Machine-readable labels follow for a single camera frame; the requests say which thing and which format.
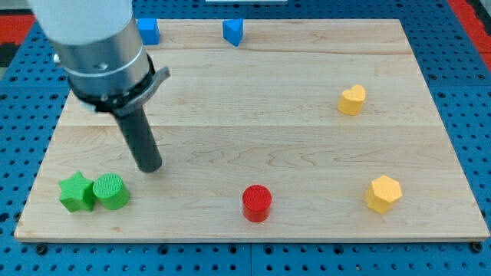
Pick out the red cylinder block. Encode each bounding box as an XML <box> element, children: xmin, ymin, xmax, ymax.
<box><xmin>242</xmin><ymin>184</ymin><xmax>272</xmax><ymax>222</ymax></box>

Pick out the blue cube block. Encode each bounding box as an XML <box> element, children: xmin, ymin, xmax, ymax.
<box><xmin>137</xmin><ymin>18</ymin><xmax>160</xmax><ymax>45</ymax></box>

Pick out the green cylinder block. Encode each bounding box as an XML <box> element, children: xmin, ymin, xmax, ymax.
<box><xmin>93</xmin><ymin>173</ymin><xmax>130</xmax><ymax>210</ymax></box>

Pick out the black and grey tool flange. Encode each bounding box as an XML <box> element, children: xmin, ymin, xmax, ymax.
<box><xmin>69</xmin><ymin>55</ymin><xmax>170</xmax><ymax>117</ymax></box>

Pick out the yellow heart block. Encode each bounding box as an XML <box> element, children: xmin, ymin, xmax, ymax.
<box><xmin>338</xmin><ymin>84</ymin><xmax>366</xmax><ymax>116</ymax></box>

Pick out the green star block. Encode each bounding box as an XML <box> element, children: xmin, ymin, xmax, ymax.
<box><xmin>58</xmin><ymin>171</ymin><xmax>97</xmax><ymax>212</ymax></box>

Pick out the wooden board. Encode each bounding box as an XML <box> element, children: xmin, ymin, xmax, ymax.
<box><xmin>15</xmin><ymin>19</ymin><xmax>489</xmax><ymax>243</ymax></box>

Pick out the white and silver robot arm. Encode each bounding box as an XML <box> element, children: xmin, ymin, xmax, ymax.
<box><xmin>28</xmin><ymin>0</ymin><xmax>170</xmax><ymax>173</ymax></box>

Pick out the yellow hexagon block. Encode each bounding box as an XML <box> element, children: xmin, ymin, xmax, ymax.
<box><xmin>365</xmin><ymin>175</ymin><xmax>403</xmax><ymax>214</ymax></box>

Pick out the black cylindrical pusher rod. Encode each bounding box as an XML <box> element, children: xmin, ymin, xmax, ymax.
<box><xmin>115</xmin><ymin>108</ymin><xmax>163</xmax><ymax>173</ymax></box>

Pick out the blue triangle block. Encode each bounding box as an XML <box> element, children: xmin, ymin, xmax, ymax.
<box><xmin>222</xmin><ymin>18</ymin><xmax>244</xmax><ymax>47</ymax></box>

